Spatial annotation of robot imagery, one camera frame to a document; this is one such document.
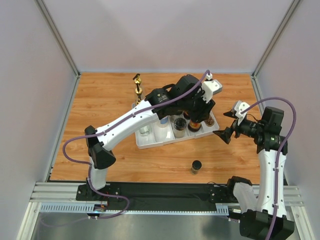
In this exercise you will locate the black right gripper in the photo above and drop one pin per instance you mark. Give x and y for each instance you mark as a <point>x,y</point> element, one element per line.
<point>235,128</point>

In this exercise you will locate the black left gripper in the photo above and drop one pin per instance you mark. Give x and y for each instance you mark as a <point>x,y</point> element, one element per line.
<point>204,113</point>

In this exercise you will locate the small black lid spice jar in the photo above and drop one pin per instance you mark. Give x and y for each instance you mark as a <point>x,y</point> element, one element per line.
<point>195,166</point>
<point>210,121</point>

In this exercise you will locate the red lid sauce jar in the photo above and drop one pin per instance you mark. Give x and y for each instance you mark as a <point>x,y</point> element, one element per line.
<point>194,126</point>

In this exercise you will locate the white powder jar black lid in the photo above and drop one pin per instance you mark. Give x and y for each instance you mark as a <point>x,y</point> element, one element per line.
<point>179,127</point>

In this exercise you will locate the salt jar silver lid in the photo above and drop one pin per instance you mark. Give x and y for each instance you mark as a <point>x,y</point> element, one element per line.
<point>163,123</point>

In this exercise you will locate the clear glass oil bottle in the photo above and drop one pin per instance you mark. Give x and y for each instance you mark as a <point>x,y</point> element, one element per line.
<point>145,130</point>

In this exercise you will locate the glass oil bottle dark sauce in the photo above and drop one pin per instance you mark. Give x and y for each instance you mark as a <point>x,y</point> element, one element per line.
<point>139,93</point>

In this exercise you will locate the glass oil bottle brown sauce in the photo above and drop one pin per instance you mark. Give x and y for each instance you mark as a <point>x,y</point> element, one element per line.
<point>137,79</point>

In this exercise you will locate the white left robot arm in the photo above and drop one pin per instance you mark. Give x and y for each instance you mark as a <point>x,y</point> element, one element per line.
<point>189,95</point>

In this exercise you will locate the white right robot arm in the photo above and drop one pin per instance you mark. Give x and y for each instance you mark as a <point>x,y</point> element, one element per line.
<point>263,216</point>

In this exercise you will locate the white divided organizer tray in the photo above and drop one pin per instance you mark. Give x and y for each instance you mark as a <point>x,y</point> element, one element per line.
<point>163,134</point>

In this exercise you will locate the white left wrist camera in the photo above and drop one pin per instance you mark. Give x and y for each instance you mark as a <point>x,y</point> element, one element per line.
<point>210,87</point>

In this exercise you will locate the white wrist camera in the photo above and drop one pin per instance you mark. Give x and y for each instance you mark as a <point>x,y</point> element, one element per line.
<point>237,111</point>
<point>210,87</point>

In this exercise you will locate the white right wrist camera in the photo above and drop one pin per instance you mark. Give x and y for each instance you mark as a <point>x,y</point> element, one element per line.
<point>237,111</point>

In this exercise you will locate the right aluminium corner post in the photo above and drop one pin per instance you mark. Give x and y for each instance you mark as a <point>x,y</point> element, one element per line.
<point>277,35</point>

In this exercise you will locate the aluminium corner post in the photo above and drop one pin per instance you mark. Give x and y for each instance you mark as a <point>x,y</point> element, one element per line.
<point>56,34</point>
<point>277,35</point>

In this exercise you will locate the aluminium frame rail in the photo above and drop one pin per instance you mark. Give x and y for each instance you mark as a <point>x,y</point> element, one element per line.
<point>135,198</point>

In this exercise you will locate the left aluminium corner post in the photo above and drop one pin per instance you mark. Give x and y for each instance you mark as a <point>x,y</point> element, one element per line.
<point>56,34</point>

